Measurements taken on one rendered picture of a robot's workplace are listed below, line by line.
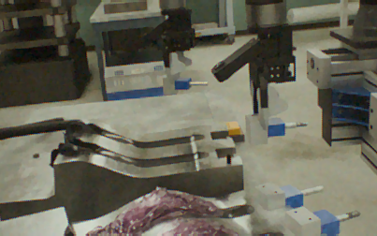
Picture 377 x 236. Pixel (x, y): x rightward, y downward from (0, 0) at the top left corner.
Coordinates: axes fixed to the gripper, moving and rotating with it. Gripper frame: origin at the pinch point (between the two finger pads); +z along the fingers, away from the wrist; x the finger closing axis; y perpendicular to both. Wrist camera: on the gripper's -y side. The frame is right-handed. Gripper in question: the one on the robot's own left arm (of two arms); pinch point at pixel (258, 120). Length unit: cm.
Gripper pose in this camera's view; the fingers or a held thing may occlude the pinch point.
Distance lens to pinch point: 107.0
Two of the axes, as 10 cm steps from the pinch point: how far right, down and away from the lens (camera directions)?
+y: 9.9, -1.1, 0.6
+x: -1.0, -3.1, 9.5
